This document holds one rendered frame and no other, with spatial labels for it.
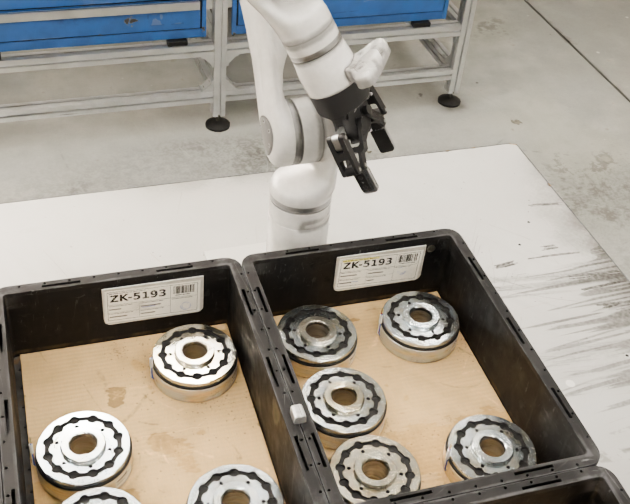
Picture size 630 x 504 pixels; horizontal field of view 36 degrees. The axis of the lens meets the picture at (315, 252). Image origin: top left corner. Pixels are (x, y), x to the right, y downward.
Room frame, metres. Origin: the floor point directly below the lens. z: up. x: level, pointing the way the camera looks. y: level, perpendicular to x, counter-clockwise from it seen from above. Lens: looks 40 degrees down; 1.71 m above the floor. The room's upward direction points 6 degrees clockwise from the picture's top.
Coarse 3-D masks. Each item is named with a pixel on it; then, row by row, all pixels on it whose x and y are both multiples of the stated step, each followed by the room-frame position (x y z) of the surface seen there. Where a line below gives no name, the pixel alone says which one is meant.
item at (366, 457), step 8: (360, 456) 0.67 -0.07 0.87; (368, 456) 0.67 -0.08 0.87; (376, 456) 0.67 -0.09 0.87; (384, 456) 0.67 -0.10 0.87; (360, 464) 0.66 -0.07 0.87; (384, 464) 0.67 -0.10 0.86; (392, 464) 0.66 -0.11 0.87; (360, 472) 0.65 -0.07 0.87; (392, 472) 0.65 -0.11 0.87; (360, 480) 0.64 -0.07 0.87; (368, 480) 0.64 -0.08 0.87; (376, 480) 0.64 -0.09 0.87; (384, 480) 0.64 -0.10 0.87; (392, 480) 0.64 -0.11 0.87; (376, 488) 0.63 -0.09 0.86; (384, 488) 0.63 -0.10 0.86
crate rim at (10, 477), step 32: (0, 288) 0.81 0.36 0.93; (32, 288) 0.81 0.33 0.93; (64, 288) 0.82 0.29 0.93; (0, 320) 0.76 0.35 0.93; (256, 320) 0.80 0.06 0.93; (0, 352) 0.71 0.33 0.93; (0, 384) 0.66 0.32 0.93; (0, 416) 0.62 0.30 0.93; (288, 416) 0.66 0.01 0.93; (0, 448) 0.58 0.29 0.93
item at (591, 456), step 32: (256, 256) 0.92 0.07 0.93; (288, 256) 0.92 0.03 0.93; (256, 288) 0.86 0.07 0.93; (512, 320) 0.85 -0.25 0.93; (288, 384) 0.71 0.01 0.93; (544, 384) 0.75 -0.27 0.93; (576, 416) 0.71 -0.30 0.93; (320, 448) 0.62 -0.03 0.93; (320, 480) 0.59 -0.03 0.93; (480, 480) 0.61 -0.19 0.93; (512, 480) 0.61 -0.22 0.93
